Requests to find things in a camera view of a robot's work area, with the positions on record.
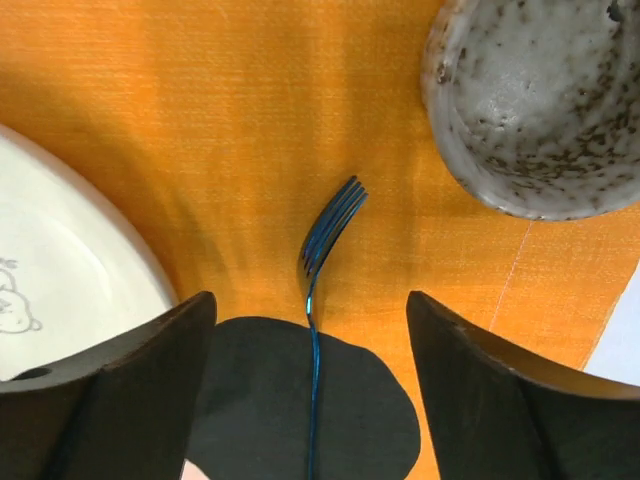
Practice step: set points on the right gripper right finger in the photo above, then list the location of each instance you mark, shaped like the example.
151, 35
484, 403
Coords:
498, 411

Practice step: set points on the orange cartoon mouse placemat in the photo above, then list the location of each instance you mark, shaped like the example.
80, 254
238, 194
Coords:
221, 130

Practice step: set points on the cream round plate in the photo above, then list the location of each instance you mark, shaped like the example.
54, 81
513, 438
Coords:
74, 271

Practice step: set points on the speckled ceramic cup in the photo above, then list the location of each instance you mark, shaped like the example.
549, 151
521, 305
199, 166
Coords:
534, 105

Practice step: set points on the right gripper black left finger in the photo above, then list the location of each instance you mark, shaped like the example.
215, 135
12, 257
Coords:
120, 410

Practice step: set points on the blue fork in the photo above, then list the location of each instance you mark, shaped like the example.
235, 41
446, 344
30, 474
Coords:
315, 249

